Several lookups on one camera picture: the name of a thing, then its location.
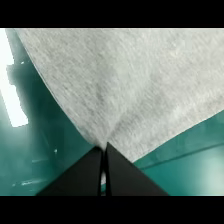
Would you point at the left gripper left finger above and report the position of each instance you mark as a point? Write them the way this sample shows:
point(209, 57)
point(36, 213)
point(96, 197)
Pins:
point(81, 176)

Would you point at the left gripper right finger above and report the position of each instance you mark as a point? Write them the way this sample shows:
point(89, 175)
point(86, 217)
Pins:
point(130, 176)

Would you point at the grey garment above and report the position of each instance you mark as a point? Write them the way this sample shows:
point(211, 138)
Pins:
point(126, 80)

